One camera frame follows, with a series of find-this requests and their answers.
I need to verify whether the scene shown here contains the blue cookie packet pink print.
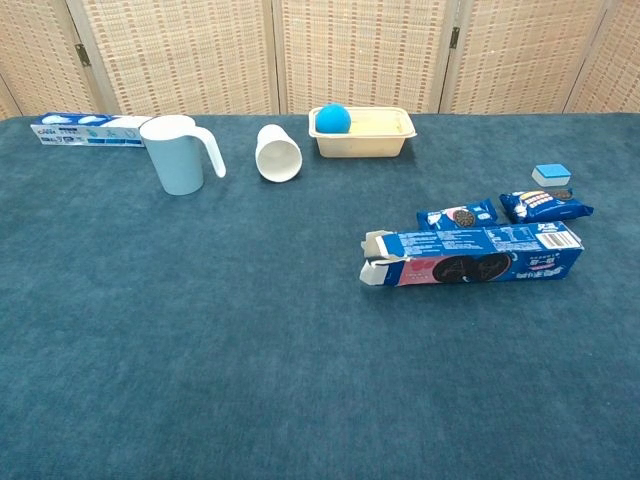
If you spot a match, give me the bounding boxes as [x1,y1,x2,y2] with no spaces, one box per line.
[416,199,500,232]

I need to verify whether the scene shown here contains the blue cookie box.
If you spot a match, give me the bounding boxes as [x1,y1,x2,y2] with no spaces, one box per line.
[358,221,585,290]

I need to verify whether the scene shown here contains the blue cookie packet beige print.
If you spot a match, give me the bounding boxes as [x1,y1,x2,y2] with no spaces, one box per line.
[498,187,595,225]

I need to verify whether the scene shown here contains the blue white toothpaste box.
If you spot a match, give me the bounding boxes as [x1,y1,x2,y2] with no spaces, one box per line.
[30,112,154,149]

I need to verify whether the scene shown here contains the white paper cup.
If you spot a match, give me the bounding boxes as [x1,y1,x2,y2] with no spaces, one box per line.
[254,123,304,184]

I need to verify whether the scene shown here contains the beige plastic food container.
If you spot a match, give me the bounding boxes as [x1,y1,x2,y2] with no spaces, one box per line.
[308,105,418,159]

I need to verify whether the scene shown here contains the blue ball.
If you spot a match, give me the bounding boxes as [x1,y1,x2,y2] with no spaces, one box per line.
[314,103,352,135]

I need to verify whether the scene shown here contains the woven folding screen panel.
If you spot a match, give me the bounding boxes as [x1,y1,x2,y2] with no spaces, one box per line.
[271,0,460,115]
[563,0,640,114]
[438,0,615,115]
[0,0,109,120]
[67,0,281,117]

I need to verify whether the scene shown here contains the blue white sponge block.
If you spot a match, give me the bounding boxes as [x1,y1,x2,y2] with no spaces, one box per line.
[531,163,573,189]

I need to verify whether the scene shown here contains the light blue mug white handle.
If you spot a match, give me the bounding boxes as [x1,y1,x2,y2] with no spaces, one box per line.
[138,114,227,197]

